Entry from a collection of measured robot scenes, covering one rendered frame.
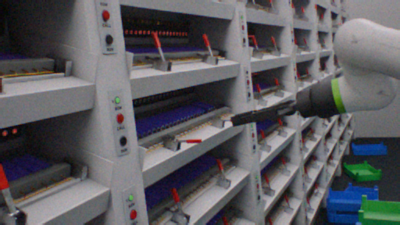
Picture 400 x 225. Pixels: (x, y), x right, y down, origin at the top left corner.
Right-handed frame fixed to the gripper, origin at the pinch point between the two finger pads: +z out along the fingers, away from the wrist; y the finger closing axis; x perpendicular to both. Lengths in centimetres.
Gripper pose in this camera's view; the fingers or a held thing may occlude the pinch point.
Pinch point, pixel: (244, 118)
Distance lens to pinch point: 110.9
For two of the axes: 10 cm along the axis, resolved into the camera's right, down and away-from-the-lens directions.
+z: -8.5, 2.2, 4.8
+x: -2.7, -9.6, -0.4
